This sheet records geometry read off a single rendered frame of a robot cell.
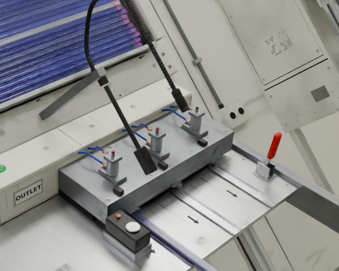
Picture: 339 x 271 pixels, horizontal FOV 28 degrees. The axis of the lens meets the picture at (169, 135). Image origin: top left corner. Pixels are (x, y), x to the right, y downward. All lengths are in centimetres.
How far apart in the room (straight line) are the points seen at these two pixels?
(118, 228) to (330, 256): 280
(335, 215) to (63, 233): 51
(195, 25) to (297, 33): 155
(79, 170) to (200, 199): 23
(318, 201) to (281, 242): 230
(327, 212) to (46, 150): 54
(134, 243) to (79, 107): 36
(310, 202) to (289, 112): 100
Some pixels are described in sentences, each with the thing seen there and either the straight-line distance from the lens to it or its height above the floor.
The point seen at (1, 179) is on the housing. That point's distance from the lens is 118.
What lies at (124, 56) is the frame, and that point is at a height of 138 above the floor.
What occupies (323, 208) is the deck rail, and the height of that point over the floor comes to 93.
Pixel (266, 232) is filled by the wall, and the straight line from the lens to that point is 357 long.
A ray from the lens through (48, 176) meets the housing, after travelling 123.
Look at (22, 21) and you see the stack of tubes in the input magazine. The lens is 134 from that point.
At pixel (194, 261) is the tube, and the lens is 114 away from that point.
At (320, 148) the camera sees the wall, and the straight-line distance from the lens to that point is 401.
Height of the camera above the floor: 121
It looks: 1 degrees down
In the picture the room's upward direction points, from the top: 28 degrees counter-clockwise
